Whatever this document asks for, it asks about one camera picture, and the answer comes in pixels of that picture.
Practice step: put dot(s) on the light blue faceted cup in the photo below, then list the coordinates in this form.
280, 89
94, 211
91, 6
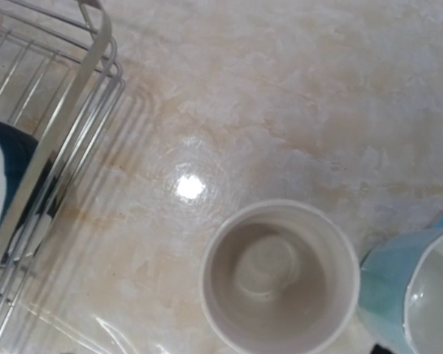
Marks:
401, 294

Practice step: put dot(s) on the steel wire dish rack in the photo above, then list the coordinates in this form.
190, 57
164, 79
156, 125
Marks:
60, 82

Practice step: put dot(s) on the teal and white bowl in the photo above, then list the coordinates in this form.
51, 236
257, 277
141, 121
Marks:
16, 150

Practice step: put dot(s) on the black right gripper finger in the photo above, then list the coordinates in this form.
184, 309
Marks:
378, 349

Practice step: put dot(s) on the light green mug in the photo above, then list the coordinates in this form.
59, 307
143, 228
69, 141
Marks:
279, 277

